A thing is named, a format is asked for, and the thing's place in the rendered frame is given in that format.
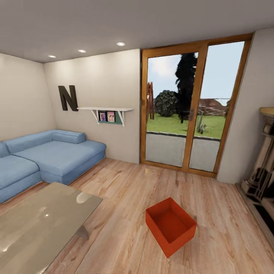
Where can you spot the coffee table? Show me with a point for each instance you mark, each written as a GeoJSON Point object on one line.
{"type": "Point", "coordinates": [34, 233]}

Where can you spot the door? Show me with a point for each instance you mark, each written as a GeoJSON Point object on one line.
{"type": "Point", "coordinates": [188, 94]}

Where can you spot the sofa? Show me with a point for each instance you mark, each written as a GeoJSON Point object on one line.
{"type": "Point", "coordinates": [47, 156]}

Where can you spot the storage box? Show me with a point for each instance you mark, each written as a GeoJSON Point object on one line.
{"type": "Point", "coordinates": [171, 226]}

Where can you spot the decorative sign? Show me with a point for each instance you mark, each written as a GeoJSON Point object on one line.
{"type": "Point", "coordinates": [71, 99]}

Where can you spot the picture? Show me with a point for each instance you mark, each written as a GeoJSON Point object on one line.
{"type": "Point", "coordinates": [102, 117]}
{"type": "Point", "coordinates": [110, 115]}

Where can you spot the wood fireplace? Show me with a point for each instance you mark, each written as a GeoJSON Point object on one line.
{"type": "Point", "coordinates": [258, 191]}

